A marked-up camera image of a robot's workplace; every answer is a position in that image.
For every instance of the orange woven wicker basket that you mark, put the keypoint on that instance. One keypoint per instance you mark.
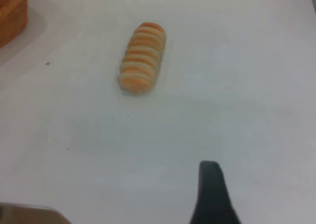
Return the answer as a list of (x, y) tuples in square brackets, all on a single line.
[(11, 13)]

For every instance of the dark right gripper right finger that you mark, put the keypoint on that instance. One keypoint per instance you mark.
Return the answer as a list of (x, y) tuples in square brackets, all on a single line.
[(212, 199)]

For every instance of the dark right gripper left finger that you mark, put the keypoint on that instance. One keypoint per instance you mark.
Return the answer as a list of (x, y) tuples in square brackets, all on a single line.
[(27, 214)]

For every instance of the striped bread roll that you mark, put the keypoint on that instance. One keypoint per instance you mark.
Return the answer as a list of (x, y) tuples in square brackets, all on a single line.
[(142, 60)]

